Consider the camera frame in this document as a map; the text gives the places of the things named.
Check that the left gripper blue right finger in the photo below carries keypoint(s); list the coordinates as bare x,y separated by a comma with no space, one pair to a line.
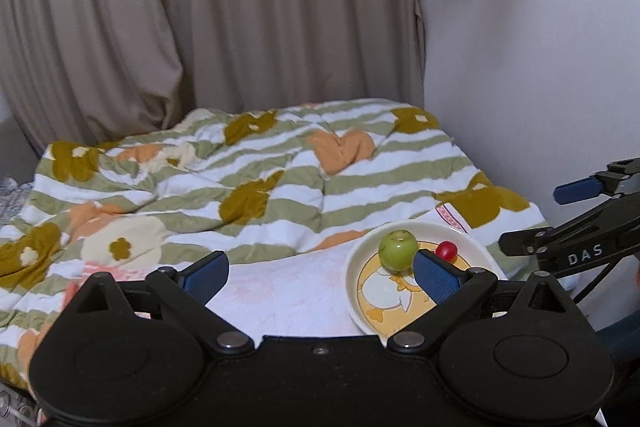
456,295

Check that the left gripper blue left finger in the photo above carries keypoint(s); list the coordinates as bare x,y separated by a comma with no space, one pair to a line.
183,296

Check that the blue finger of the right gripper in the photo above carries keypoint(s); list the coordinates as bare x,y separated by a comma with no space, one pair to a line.
577,191

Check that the cherry tomato front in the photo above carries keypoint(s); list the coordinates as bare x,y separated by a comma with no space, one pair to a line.
447,251

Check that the small green apple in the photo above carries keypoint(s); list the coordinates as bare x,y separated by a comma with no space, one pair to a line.
397,250

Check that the cream duck bowl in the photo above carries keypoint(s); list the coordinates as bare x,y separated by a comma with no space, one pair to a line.
381,302

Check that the pink floral towel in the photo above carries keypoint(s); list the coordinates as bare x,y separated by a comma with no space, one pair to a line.
285,279

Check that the green striped floral blanket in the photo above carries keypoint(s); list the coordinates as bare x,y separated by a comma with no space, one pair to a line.
319,165

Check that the grey sofa backrest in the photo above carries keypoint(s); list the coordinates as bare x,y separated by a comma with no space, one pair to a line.
18,159

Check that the beige curtain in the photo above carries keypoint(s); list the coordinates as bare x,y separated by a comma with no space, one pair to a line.
93,71

